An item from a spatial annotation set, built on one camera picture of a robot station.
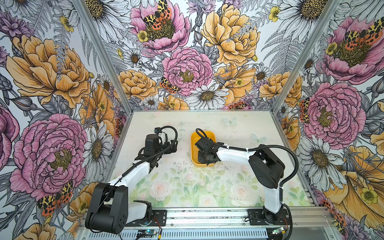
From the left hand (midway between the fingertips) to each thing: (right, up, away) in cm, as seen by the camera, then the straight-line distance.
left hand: (170, 146), depth 89 cm
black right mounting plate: (+44, -32, -16) cm, 57 cm away
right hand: (+19, -10, +4) cm, 22 cm away
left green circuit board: (-7, -37, -19) cm, 43 cm away
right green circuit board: (+54, -37, -18) cm, 68 cm away
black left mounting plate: (-3, -33, -15) cm, 36 cm away
